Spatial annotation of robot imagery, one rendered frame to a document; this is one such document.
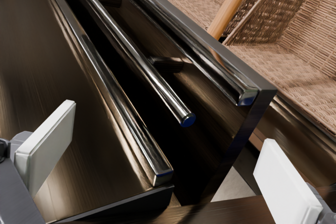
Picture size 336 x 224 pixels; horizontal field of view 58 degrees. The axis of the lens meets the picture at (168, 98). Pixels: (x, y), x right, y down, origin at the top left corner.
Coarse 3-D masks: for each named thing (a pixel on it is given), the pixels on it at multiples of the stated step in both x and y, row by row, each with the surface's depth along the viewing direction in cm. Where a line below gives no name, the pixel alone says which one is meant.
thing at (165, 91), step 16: (96, 0) 44; (112, 0) 48; (112, 16) 40; (112, 32) 38; (128, 48) 34; (144, 64) 32; (160, 64) 34; (176, 64) 35; (160, 80) 30; (160, 96) 29; (176, 96) 28; (176, 112) 27; (192, 112) 26
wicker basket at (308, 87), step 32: (288, 0) 108; (320, 0) 108; (256, 32) 110; (288, 32) 116; (320, 32) 106; (256, 64) 98; (288, 64) 104; (320, 64) 105; (288, 96) 84; (320, 96) 88
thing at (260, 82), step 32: (128, 0) 47; (160, 0) 40; (96, 32) 58; (128, 32) 47; (160, 32) 39; (128, 64) 47; (192, 64) 34; (128, 96) 47; (192, 96) 34; (224, 96) 30; (256, 96) 27; (160, 128) 40; (192, 128) 34; (224, 128) 30; (192, 160) 34; (224, 160) 31; (192, 192) 34
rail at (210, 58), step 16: (144, 0) 39; (160, 16) 36; (176, 32) 33; (192, 32) 33; (192, 48) 31; (208, 48) 30; (208, 64) 29; (224, 64) 28; (224, 80) 27; (240, 80) 26; (240, 96) 26
